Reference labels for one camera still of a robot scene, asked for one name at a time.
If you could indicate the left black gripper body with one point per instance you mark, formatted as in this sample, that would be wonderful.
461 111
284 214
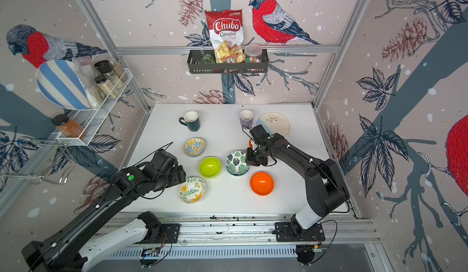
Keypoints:
175 176

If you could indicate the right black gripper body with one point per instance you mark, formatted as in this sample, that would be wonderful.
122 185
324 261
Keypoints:
254 157

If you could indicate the yellow flower patterned bowl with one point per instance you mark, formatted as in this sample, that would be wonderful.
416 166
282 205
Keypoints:
192 190

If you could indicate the blue yellow patterned bowl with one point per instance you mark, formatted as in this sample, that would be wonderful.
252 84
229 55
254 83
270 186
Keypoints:
194 147

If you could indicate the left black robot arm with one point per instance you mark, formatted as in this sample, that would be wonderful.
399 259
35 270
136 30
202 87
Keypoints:
64 251

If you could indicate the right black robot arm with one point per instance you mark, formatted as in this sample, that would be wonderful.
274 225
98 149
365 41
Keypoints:
324 184

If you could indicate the cream blue plate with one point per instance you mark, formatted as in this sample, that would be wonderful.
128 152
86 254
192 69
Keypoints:
274 123

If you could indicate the lavender mug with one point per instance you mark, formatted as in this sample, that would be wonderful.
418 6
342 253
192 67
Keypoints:
246 118

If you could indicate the large orange bowl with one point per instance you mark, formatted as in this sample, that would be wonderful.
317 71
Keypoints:
262 183

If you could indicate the green leaf patterned bowl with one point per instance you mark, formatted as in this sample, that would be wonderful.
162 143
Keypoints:
236 163

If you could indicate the lime green bowl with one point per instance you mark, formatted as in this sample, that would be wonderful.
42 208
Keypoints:
210 167

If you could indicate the dark green mug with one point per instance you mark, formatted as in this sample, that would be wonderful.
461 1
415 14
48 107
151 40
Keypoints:
191 121

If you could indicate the clear lidded jar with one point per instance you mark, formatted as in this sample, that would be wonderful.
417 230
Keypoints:
253 53

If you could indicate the orange spice jar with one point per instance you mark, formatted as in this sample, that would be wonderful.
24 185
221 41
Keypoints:
69 127

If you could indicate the black lid spice jar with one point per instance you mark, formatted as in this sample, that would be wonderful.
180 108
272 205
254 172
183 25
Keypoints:
105 68
106 86

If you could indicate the green item in basket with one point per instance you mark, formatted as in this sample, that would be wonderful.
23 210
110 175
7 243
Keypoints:
208 59

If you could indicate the red cassava chips bag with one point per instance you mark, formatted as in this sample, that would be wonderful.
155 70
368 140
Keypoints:
226 34

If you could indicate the blue striped plate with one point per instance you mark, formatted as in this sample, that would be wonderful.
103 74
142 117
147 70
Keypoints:
59 83

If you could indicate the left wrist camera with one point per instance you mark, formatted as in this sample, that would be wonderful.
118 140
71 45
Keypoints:
164 161

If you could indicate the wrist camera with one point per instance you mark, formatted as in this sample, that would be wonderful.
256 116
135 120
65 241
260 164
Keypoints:
164 161
259 134

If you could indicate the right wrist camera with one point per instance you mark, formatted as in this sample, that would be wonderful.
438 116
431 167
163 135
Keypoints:
259 134

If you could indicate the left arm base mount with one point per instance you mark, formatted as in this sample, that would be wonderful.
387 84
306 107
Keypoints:
158 232

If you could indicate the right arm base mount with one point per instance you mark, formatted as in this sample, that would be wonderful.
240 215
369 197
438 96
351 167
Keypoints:
293 232

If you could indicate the wire hook rack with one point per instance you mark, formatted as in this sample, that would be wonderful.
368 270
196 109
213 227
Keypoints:
37 161

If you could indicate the clear acrylic wall shelf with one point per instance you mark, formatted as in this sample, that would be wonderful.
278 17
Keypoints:
101 105

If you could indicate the black wall basket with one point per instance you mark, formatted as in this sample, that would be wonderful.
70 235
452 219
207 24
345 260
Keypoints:
196 67

